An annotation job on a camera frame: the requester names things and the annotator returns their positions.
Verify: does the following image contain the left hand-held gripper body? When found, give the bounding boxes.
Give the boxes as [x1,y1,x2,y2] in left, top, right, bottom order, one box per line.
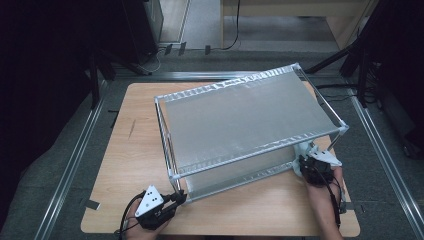
[134,185,178,231]

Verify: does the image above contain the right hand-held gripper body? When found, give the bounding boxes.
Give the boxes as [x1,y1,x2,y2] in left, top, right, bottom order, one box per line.
[298,149,343,186]

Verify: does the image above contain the light blue cloth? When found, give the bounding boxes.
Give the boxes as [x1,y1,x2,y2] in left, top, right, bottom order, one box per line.
[292,141,318,178]

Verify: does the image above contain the silver metal shelf rack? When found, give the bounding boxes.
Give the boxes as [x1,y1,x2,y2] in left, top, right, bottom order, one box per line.
[154,63,350,204]

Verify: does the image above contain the person's left hand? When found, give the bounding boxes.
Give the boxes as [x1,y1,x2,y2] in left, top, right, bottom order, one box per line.
[124,199,172,240]

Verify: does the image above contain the person's right hand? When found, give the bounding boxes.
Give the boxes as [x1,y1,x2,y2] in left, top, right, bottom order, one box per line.
[303,165,345,203]

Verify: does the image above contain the black stand base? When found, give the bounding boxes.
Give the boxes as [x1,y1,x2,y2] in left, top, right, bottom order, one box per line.
[401,131,424,160]

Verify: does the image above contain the black tripod stand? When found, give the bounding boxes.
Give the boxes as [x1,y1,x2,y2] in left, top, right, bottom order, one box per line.
[304,0,394,109]

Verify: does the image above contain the black metal stand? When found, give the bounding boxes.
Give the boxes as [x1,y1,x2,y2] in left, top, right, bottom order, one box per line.
[88,49,153,109]

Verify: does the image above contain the dark cabinet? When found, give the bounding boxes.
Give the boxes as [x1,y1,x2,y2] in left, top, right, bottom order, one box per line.
[121,0,164,64]

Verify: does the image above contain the left hand-held gripper cable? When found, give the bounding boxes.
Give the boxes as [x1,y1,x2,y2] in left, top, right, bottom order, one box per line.
[118,192,147,240]

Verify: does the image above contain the hand-held gripper cable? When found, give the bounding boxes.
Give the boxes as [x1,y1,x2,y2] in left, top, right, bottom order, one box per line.
[312,168,348,231]
[118,192,147,240]

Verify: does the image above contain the right hand-held gripper cable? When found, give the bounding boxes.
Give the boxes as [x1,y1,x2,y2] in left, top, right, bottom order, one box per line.
[312,168,348,231]

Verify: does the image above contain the black floor cables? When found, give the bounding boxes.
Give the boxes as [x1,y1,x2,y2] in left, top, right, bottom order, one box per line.
[314,83,360,109]

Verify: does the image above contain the white floor cable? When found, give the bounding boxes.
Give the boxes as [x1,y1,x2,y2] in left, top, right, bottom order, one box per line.
[141,46,168,75]

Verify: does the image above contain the hanging black cable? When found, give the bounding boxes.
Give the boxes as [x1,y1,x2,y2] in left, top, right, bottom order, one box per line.
[221,0,242,51]

